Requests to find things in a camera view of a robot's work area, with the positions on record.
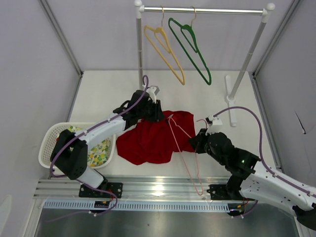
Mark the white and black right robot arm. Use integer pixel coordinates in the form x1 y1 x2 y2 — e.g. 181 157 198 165
189 129 316 230

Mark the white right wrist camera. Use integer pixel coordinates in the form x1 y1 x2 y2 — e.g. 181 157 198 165
205 115 223 134

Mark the pink wire hanger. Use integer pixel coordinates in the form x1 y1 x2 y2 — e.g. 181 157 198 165
167 114 204 197

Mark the red skirt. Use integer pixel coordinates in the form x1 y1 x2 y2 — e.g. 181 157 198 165
116 111 196 165

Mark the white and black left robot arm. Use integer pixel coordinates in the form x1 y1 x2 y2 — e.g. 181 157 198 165
50 86 165 198

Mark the yellow hanger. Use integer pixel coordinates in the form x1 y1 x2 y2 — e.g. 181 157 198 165
144 6 186 85

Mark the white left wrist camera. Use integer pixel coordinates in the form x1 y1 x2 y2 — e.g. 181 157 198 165
142 85 160 103

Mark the white metal clothes rack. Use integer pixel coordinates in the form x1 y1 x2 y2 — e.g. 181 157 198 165
133 0 276 127

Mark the white slotted cable duct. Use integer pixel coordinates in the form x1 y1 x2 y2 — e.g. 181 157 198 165
43 199 230 213

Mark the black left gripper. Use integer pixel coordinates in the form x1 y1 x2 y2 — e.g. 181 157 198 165
138 99 165 123

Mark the green hanger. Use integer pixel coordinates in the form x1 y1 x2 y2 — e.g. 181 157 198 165
168 7 212 85

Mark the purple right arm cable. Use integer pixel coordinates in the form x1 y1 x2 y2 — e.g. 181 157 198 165
213 106 316 196

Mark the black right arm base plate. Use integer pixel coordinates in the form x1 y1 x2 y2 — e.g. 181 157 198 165
206 184 233 200

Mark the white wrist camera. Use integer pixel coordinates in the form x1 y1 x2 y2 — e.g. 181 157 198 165
142 85 160 103
205 115 223 134

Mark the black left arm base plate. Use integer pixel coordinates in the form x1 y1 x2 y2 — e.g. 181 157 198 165
79 182 123 198

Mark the lemon print cloth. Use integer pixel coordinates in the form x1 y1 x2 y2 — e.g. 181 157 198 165
55 122 116 169

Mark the white plastic laundry basket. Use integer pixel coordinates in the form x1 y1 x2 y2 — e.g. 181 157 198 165
39 121 116 169

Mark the aluminium mounting rail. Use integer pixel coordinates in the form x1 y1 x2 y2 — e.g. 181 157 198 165
33 175 301 199

